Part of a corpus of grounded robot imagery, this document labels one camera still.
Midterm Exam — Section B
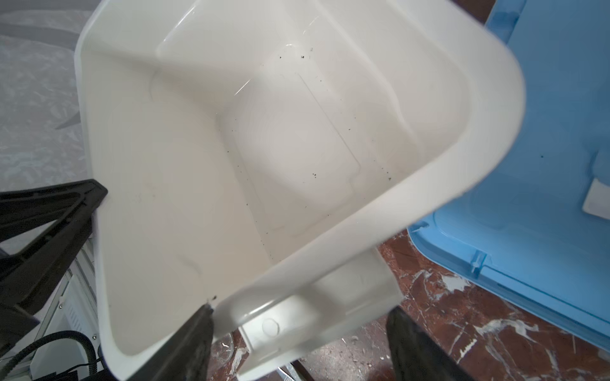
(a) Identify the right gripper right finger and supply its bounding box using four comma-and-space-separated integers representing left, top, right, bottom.
386, 306, 474, 381

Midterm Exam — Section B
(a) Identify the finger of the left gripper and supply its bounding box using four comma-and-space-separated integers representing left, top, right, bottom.
1, 179, 108, 314

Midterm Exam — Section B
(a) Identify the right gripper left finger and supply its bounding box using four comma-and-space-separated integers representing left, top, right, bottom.
129, 304, 214, 381

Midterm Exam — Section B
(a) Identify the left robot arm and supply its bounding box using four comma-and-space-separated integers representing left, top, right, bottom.
1, 179, 107, 380

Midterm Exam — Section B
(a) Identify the clear glass flask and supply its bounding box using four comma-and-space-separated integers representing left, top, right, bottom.
208, 333, 234, 377

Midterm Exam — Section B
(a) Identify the blue plastic bin lid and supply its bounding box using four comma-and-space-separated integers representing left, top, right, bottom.
408, 1, 609, 350

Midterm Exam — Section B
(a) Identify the white plastic storage bin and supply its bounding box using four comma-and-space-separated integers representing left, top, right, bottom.
75, 1, 525, 380

